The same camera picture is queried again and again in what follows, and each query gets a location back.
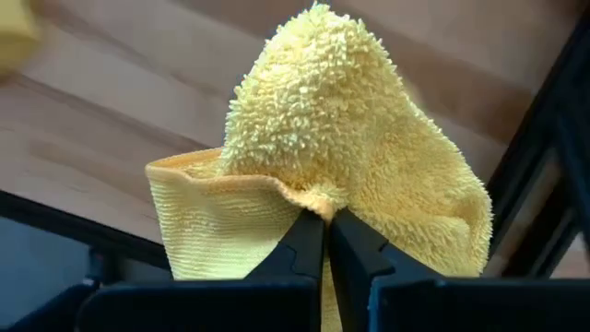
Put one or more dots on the yellow microfiber towel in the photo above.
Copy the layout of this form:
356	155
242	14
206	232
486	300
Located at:
16	32
332	115

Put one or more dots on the black rig base bar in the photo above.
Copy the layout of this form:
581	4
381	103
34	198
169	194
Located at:
46	309

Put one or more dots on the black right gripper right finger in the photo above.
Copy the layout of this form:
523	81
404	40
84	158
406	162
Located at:
364	267

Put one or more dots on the black aluminium table frame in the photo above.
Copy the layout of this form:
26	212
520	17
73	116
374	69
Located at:
69	228

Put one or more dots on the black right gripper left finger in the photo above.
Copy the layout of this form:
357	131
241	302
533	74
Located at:
295	258

